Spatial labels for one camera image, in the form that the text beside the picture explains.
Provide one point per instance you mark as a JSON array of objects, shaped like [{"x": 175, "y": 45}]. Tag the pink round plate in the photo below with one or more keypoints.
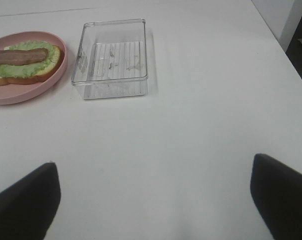
[{"x": 17, "y": 93}]

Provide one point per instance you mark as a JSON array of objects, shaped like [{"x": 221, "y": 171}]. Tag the clear right plastic tray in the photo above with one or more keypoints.
[{"x": 111, "y": 60}]

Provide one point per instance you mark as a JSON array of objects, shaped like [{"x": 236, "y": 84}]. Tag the green lettuce leaf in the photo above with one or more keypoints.
[{"x": 33, "y": 69}]

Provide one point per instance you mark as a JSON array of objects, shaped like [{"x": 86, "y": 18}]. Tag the tray bacon strip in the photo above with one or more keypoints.
[{"x": 18, "y": 57}]

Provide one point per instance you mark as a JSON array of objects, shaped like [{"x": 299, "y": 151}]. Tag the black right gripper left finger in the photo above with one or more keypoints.
[{"x": 28, "y": 207}]

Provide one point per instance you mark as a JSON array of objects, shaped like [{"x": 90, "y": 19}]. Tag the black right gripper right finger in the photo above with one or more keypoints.
[{"x": 276, "y": 190}]

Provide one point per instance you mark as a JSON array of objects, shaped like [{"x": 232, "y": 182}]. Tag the bread slice sandwich base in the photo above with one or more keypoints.
[{"x": 31, "y": 80}]

